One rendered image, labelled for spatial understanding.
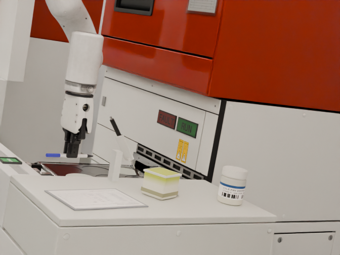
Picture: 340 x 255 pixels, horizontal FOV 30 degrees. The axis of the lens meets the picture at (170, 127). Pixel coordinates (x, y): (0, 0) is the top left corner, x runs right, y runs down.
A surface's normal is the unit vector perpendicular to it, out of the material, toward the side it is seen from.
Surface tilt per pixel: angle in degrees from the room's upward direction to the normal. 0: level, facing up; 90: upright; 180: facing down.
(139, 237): 90
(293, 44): 90
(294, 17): 90
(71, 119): 93
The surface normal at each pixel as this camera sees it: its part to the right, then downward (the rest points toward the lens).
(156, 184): -0.56, 0.03
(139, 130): -0.84, -0.07
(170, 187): 0.81, 0.22
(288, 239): 0.52, 0.21
